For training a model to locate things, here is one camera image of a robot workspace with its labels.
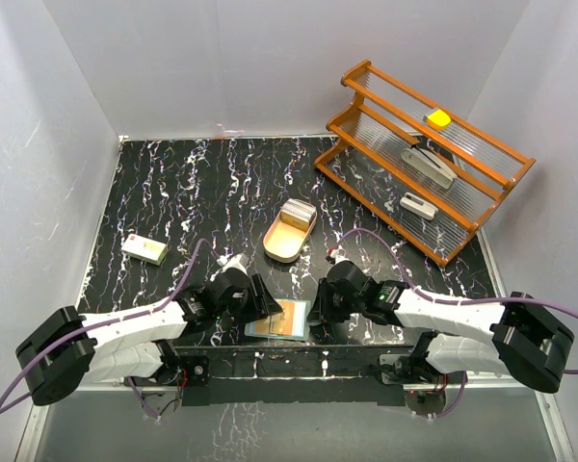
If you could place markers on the small white stapler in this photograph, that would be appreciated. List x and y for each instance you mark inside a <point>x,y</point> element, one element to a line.
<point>419,206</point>

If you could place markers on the orange credit card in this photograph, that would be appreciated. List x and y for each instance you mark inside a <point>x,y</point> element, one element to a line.
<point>291,323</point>

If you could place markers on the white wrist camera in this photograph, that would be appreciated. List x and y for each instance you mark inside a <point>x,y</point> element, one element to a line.
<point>337,259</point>
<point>231,264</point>

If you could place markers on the orange wooden shelf rack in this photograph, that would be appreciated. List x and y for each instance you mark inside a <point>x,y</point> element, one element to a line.
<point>384,117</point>

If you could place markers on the yellow sticky note block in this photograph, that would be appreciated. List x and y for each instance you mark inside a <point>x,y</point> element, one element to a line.
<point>437,119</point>

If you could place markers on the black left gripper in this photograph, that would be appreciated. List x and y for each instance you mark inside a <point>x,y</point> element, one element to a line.
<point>261,303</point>

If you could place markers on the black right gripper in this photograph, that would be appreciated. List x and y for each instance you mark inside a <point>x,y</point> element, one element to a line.
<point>322,306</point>

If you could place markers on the small white cardboard box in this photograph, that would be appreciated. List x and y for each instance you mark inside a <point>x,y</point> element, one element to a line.
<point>145,249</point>

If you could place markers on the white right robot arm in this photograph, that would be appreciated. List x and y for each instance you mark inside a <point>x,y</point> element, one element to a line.
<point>517,337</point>

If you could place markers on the beige oval tray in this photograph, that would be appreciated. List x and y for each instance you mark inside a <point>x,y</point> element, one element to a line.
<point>284,242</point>

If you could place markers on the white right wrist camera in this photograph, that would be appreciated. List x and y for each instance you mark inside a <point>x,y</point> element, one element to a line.
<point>337,259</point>

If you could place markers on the green card holder wallet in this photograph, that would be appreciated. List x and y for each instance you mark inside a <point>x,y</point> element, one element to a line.
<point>260,329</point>

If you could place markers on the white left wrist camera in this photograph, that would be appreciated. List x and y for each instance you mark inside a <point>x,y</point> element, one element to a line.
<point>231,264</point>

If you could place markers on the grey stapler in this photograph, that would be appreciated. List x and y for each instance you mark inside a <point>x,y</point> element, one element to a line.
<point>429,165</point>

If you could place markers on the stack of credit cards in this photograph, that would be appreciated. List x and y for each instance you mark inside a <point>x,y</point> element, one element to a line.
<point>297,213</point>

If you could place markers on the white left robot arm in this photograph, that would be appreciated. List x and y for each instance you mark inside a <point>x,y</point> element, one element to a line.
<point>69,349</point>

